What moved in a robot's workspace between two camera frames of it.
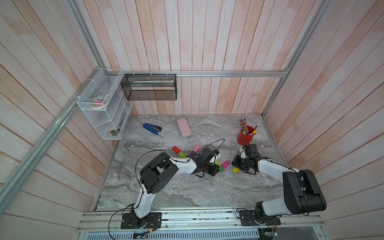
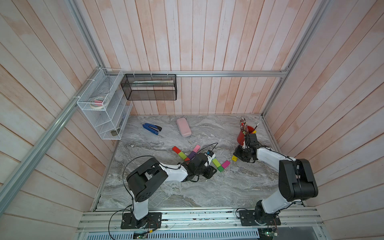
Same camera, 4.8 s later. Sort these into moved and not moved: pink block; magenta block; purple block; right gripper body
Moved: right gripper body
Not moved: purple block; magenta block; pink block
